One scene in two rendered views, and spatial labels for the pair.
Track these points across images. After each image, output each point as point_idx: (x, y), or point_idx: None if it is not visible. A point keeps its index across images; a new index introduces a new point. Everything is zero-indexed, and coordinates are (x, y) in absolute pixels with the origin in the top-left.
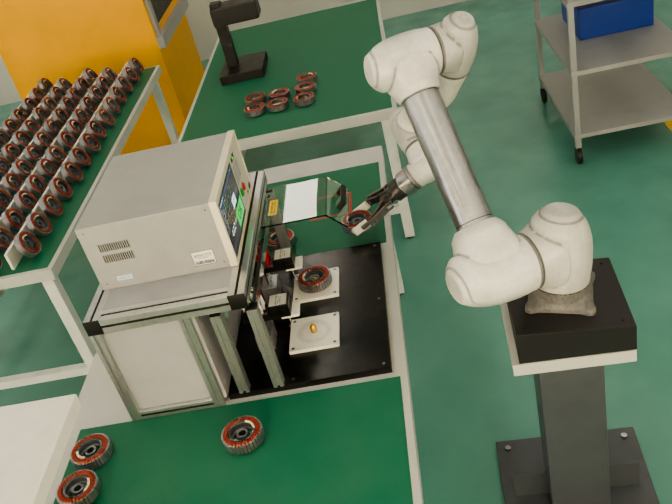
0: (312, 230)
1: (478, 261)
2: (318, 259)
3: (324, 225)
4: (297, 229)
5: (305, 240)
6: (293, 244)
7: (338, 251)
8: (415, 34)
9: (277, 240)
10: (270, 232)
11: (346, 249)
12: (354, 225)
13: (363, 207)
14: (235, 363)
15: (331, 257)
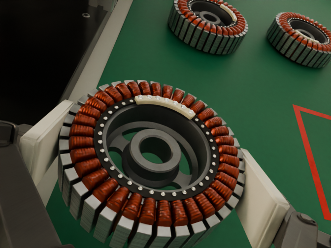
0: (243, 94)
1: None
2: (48, 37)
3: (261, 124)
4: (258, 73)
5: (198, 68)
6: (185, 41)
7: (47, 87)
8: None
9: (202, 12)
10: (260, 37)
11: (37, 110)
12: (80, 108)
13: (252, 202)
14: None
15: (25, 61)
